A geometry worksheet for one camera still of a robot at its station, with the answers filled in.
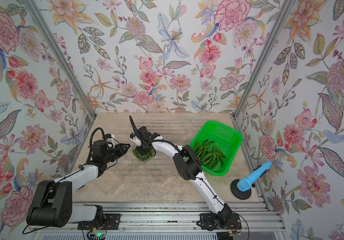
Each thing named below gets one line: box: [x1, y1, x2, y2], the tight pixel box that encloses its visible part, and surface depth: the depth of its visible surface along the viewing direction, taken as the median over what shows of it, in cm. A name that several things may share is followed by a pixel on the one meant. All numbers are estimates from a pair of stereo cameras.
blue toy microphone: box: [237, 161, 273, 192], surface depth 66 cm
